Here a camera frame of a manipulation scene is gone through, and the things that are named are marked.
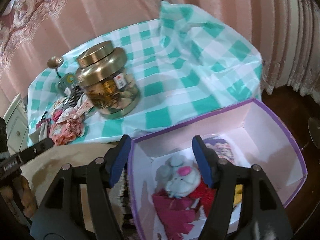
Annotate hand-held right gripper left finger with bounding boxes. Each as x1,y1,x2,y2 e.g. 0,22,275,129
30,134,132,240

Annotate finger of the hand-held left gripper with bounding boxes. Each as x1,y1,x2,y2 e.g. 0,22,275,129
17,137,55,167

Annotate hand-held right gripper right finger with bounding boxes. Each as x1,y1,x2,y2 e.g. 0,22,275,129
192,135,293,240

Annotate grey plush toy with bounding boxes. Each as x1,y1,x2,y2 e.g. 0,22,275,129
155,155,202,198

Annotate yellow sponge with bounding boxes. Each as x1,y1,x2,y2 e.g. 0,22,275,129
232,184,243,207

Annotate magenta fringed cloth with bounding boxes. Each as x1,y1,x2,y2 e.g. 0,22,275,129
152,191,208,240

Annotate purple cardboard box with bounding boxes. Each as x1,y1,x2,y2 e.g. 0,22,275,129
124,99,307,240

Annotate person's left hand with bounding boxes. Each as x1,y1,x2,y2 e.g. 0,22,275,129
0,174,38,218

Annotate grey cloth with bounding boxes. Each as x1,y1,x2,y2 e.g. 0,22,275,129
29,121,50,143

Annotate pink cloth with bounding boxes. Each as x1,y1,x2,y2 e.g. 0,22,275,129
49,120,85,146

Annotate beige upholstered chair seat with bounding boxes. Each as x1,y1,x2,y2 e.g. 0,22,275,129
21,140,133,240

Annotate white ornate cabinet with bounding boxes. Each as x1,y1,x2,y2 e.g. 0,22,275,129
2,93,30,155

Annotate pile of small clothes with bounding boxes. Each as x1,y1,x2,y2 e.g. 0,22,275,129
54,96,94,124

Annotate green radio with brass horn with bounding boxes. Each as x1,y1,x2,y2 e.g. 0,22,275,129
47,56,78,92

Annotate glass jar with brass lid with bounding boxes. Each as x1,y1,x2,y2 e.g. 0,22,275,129
76,40,140,120

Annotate teal white checkered tablecloth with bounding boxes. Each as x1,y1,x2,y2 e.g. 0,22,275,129
26,0,263,148

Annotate embroidered lace curtain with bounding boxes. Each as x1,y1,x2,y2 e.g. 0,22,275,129
0,0,83,63

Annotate pleated lace-trimmed curtain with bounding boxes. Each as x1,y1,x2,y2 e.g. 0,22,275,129
260,0,320,98

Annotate pink curtain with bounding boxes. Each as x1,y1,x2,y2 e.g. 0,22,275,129
0,0,288,98

